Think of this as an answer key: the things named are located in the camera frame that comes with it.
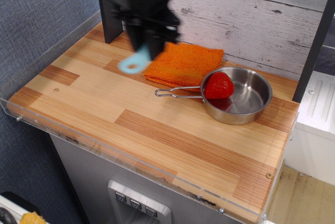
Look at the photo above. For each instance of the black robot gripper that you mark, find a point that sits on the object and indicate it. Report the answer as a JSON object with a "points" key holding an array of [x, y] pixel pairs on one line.
{"points": [[147, 20]]}

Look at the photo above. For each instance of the light blue scrub brush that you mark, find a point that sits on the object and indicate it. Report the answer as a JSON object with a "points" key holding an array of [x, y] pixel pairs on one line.
{"points": [[137, 62]]}

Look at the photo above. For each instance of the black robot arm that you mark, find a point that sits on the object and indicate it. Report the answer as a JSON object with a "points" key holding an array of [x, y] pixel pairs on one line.
{"points": [[149, 23]]}

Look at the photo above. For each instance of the orange folded towel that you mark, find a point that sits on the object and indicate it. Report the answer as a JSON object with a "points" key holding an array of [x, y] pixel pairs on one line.
{"points": [[183, 65]]}

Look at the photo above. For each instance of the red toy strawberry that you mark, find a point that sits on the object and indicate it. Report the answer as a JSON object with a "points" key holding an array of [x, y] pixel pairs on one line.
{"points": [[219, 86]]}

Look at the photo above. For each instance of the small stainless steel pan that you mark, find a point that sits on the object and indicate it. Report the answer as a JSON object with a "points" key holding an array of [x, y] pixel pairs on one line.
{"points": [[252, 94]]}

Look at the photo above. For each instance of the grey cabinet front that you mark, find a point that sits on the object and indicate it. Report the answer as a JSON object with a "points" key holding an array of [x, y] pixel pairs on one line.
{"points": [[90, 175]]}

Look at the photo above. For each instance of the silver dispenser button panel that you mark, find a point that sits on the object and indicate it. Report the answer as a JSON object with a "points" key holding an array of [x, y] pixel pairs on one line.
{"points": [[131, 206]]}

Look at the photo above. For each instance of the clear acrylic table guard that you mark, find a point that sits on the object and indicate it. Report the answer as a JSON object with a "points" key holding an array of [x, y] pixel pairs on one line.
{"points": [[61, 76]]}

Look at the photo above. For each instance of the white side unit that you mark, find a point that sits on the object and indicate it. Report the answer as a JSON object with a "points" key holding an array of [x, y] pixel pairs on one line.
{"points": [[310, 148]]}

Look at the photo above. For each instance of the yellow object at corner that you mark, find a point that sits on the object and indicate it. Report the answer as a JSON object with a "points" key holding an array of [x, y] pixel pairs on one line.
{"points": [[32, 218]]}

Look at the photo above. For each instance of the dark grey right post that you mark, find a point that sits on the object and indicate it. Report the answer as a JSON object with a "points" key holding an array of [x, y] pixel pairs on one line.
{"points": [[316, 46]]}

